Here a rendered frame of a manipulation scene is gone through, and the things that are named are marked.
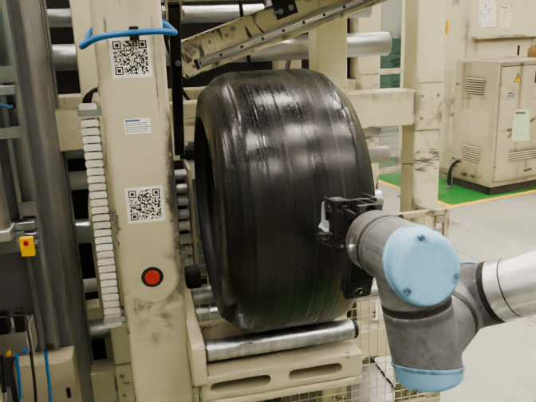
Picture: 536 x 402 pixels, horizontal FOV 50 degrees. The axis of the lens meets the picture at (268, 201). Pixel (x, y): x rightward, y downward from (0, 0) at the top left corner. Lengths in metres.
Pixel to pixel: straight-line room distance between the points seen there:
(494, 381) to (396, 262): 2.25
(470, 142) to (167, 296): 4.97
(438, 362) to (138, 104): 0.73
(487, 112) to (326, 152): 4.78
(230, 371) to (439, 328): 0.62
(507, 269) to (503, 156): 5.08
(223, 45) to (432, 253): 1.00
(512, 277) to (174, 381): 0.81
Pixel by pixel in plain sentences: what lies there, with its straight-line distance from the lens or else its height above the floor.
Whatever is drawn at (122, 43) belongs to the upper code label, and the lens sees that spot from 1.16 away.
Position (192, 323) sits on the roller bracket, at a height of 0.95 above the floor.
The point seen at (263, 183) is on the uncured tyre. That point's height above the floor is 1.29.
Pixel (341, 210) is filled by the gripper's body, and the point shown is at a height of 1.27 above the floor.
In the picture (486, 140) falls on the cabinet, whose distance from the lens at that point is 5.85.
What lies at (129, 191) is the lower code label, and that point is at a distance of 1.19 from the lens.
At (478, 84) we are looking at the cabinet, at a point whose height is 1.04.
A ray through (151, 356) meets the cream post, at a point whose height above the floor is 0.87.
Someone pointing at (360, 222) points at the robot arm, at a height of 1.28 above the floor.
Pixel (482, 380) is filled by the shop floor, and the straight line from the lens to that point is 2.92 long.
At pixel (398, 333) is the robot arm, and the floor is 1.17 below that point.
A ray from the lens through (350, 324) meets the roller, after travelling 1.32.
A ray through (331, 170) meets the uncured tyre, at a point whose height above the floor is 1.30.
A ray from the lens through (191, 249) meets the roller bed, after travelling 1.67.
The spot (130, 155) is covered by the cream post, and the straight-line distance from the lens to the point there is 1.18.
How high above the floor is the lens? 1.54
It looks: 16 degrees down
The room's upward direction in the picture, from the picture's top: 2 degrees counter-clockwise
